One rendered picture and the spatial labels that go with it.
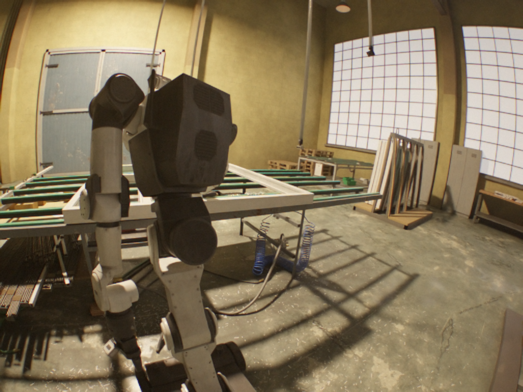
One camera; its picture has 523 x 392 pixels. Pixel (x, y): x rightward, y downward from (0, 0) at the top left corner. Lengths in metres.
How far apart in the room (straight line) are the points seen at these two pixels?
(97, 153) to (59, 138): 7.35
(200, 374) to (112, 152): 0.83
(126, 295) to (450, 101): 7.93
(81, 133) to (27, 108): 2.20
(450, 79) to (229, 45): 7.39
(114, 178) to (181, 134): 0.20
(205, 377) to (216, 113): 0.95
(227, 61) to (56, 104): 5.87
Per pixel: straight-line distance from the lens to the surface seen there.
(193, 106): 0.61
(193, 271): 0.78
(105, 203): 0.61
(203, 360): 0.97
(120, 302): 0.69
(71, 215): 1.21
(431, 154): 7.65
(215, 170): 0.67
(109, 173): 0.60
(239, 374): 1.29
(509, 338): 2.63
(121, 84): 0.64
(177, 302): 0.79
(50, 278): 1.90
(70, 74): 8.09
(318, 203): 1.72
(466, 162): 7.41
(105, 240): 0.62
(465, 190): 7.41
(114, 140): 0.62
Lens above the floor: 1.27
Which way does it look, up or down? 14 degrees down
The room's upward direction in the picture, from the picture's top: 5 degrees clockwise
